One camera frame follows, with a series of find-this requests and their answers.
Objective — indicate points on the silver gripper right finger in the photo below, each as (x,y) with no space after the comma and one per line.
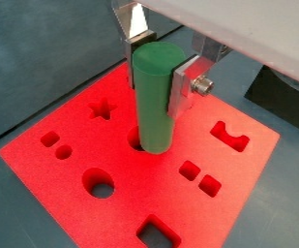
(190,78)

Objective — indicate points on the red shape sorter box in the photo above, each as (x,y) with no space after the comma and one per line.
(105,188)

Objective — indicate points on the green cylinder peg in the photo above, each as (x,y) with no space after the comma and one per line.
(154,61)

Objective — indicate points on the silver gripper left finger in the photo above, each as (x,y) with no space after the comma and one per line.
(135,33)

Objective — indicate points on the black curved holder stand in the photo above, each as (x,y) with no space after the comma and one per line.
(275,92)

